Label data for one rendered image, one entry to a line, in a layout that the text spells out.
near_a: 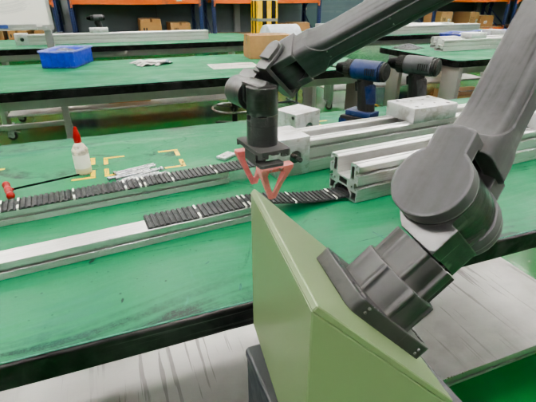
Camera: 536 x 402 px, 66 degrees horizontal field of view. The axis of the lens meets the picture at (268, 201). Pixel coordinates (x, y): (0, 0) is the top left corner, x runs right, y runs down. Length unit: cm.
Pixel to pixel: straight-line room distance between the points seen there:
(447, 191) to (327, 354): 18
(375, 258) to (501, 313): 124
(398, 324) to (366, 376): 7
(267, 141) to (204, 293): 29
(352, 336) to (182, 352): 103
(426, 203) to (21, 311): 55
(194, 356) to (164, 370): 9
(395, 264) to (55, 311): 47
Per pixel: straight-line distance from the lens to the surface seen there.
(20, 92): 226
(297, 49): 72
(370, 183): 89
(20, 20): 362
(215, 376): 126
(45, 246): 76
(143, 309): 62
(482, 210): 43
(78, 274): 73
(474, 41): 388
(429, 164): 42
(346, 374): 36
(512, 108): 47
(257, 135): 74
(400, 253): 41
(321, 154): 103
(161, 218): 78
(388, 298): 40
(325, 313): 31
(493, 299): 168
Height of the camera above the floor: 118
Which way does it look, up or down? 27 degrees down
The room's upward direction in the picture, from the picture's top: straight up
